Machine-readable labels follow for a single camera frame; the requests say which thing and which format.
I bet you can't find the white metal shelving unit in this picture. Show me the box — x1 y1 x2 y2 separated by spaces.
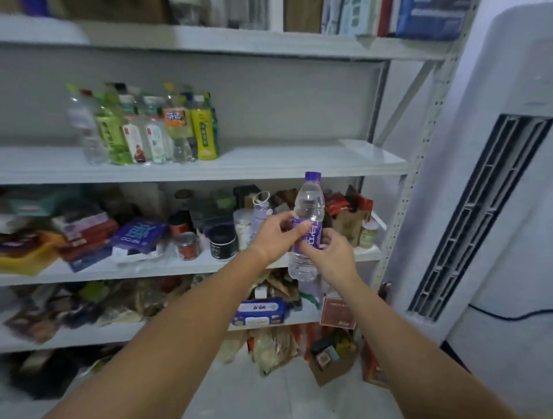
0 0 480 419

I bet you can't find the row of assorted drink bottles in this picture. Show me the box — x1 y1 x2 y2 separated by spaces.
65 82 221 166

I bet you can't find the purple flat box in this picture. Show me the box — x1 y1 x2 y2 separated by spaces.
111 217 168 255

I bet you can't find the red square card box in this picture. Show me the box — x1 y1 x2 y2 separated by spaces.
319 296 357 330

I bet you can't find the black jar with white label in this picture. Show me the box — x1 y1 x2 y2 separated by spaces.
209 224 238 262

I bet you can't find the brown paper bag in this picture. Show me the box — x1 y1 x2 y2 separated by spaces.
332 209 369 247

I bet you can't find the person's left hand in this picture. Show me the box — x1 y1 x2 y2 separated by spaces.
250 211 313 267

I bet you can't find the white standing air conditioner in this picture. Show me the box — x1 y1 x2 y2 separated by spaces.
385 0 553 419

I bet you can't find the red tin can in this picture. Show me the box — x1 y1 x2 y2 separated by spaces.
168 211 193 238
177 232 201 261

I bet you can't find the lilac drinking bottle with loop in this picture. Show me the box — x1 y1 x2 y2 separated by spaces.
250 192 274 243

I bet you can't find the yellow bag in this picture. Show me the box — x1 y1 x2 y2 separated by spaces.
0 230 66 276

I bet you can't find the person's right forearm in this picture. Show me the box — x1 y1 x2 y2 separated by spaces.
324 275 521 419

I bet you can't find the black power cable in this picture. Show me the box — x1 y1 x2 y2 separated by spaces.
468 304 553 323

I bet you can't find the open cardboard box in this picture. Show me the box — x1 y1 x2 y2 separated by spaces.
308 330 360 388

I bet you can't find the person's left forearm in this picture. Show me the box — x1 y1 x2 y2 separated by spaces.
42 247 273 419

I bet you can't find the small jar with green label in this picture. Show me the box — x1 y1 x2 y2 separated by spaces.
359 220 379 250

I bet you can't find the row of books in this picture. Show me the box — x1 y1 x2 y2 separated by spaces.
320 0 474 42

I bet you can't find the teal box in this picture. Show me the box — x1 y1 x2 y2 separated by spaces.
8 186 84 217

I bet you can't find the stack of red flat boxes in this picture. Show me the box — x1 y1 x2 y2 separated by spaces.
51 212 120 273

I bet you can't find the person's right hand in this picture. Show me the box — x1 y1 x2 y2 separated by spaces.
299 227 360 286

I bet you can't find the clear purple-capped water bottle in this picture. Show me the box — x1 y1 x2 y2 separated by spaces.
288 171 326 282

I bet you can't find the white plastic container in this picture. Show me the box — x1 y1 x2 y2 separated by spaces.
233 209 254 251

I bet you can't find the blue wet wipes packet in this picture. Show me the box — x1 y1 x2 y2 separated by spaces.
231 298 288 327

